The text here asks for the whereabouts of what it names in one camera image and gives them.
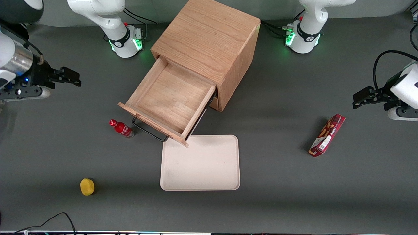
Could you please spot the aluminium frame rail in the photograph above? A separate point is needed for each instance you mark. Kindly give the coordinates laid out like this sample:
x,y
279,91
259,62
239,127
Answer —
x,y
27,23

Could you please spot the red soda bottle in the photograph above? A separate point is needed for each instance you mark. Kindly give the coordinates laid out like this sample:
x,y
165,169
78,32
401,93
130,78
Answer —
x,y
122,129

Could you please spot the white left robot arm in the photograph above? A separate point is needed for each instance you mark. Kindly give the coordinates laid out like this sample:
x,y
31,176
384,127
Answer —
x,y
310,19

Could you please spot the wooden drawer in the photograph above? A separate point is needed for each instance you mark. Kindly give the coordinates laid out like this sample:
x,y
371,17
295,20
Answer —
x,y
215,103
169,98

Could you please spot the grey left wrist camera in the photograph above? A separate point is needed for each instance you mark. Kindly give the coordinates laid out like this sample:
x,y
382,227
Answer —
x,y
403,114

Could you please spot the yellow sponge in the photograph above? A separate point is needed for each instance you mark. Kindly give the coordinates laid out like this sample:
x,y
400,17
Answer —
x,y
87,187

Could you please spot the red cookie box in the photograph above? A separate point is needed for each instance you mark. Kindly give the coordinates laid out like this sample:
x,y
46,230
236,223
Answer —
x,y
326,137

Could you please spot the wooden drawer, deep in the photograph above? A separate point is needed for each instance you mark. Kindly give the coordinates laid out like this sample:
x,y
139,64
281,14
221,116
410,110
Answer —
x,y
215,103

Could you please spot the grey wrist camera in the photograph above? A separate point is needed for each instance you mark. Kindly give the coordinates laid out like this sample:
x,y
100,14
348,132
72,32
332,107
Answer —
x,y
26,94
403,114

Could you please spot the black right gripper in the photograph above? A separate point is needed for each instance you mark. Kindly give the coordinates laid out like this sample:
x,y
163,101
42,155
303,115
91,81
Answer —
x,y
41,75

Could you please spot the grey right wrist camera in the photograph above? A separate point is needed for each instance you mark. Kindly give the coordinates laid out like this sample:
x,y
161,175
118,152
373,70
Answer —
x,y
26,94

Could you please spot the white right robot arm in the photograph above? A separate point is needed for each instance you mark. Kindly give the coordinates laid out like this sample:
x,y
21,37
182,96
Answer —
x,y
98,13

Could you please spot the beige plastic tray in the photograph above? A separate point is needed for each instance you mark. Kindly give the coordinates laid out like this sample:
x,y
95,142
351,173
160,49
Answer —
x,y
205,166

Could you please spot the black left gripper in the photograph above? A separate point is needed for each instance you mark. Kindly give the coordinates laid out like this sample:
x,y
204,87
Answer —
x,y
382,94

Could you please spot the wooden drawer cabinet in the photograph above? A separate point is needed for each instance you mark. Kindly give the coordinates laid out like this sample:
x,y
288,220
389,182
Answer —
x,y
209,32

